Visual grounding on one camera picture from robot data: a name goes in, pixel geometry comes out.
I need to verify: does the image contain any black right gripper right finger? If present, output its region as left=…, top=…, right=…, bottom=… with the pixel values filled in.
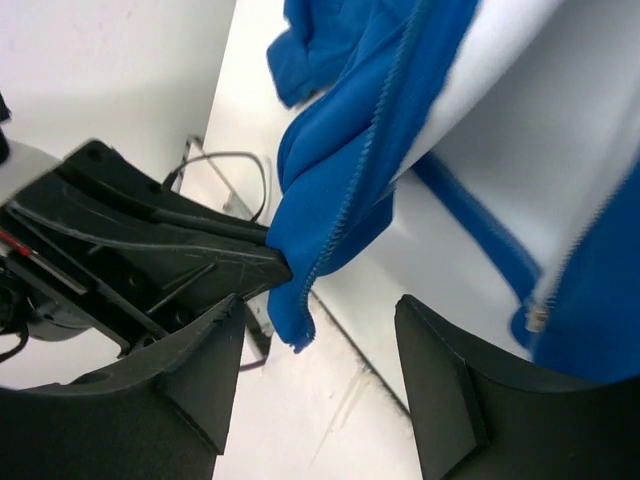
left=395, top=295, right=639, bottom=479

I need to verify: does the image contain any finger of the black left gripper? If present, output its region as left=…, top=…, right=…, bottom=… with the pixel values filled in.
left=1, top=194, right=291, bottom=320
left=56, top=140, right=267, bottom=245

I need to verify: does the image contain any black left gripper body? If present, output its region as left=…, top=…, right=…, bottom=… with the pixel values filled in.
left=1, top=199, right=170, bottom=352

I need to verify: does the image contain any thin black wire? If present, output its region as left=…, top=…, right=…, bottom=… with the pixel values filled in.
left=162, top=151, right=274, bottom=224

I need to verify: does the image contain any blue fleece zip jacket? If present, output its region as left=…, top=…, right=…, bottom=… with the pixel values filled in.
left=267, top=1, right=639, bottom=391

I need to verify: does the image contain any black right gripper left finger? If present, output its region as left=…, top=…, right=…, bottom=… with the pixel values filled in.
left=1, top=296, right=246, bottom=479

